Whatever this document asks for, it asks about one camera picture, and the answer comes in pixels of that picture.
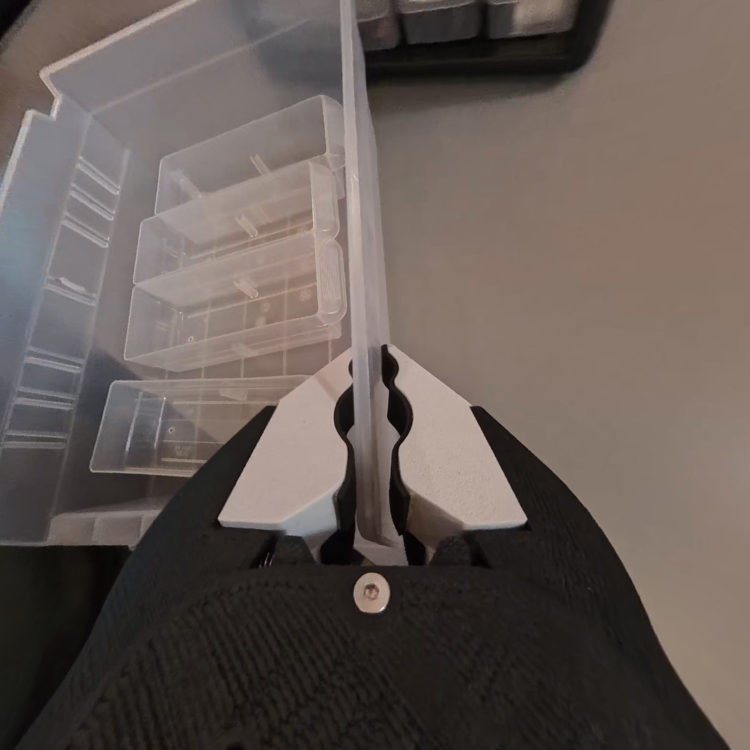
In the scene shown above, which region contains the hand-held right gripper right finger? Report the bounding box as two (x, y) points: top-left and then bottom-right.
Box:
(381, 345), (526, 559)

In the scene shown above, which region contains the small clear plastic drawer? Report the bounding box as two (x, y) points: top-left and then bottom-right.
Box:
(134, 161), (342, 283)
(123, 239), (348, 372)
(154, 94), (345, 216)
(89, 374), (311, 477)

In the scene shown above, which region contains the clear plastic storage bin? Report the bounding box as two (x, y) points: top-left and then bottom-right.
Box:
(0, 0), (390, 548)

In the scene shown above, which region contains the black drawer cabinet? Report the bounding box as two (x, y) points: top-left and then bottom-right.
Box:
(360, 0), (611, 78)

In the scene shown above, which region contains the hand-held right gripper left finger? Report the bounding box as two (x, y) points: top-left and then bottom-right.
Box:
(218, 346), (359, 564)

